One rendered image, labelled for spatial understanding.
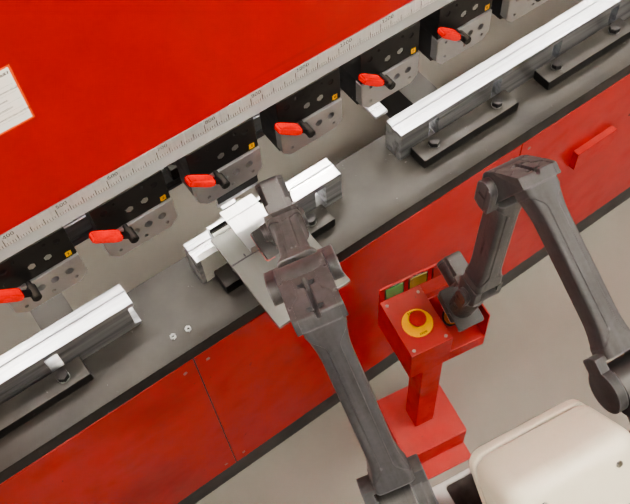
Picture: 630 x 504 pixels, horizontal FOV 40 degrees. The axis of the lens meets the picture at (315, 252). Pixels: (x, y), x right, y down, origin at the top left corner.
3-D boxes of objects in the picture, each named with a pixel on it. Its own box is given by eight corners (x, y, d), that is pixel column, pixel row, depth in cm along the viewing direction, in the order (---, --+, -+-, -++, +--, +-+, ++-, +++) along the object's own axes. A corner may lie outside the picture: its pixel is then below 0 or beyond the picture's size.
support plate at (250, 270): (279, 329, 178) (279, 327, 177) (211, 242, 189) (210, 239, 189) (350, 282, 182) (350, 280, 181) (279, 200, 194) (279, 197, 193)
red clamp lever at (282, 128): (283, 129, 164) (317, 131, 171) (271, 115, 166) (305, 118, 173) (279, 136, 165) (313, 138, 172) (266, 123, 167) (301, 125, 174)
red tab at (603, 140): (573, 170, 248) (578, 155, 242) (568, 166, 248) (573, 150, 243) (611, 144, 252) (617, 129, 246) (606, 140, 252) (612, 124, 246)
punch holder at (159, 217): (113, 261, 168) (89, 213, 154) (92, 232, 172) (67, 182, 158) (179, 221, 172) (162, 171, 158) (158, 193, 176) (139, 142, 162)
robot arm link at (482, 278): (495, 196, 146) (548, 171, 148) (475, 172, 149) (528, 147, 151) (463, 315, 183) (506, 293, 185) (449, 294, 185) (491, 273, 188)
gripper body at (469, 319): (461, 281, 201) (469, 273, 194) (482, 321, 199) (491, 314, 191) (436, 293, 200) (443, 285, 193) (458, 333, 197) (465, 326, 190)
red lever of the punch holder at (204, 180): (193, 182, 159) (232, 182, 166) (181, 168, 161) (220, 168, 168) (189, 190, 160) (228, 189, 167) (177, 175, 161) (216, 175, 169)
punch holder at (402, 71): (362, 112, 184) (361, 56, 170) (338, 88, 188) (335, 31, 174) (417, 78, 188) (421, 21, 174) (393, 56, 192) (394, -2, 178)
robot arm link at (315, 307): (272, 309, 114) (343, 279, 114) (261, 268, 126) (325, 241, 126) (385, 549, 132) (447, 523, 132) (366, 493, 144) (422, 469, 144)
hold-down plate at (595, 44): (547, 91, 221) (549, 82, 219) (532, 78, 224) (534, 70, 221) (632, 37, 229) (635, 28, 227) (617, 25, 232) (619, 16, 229)
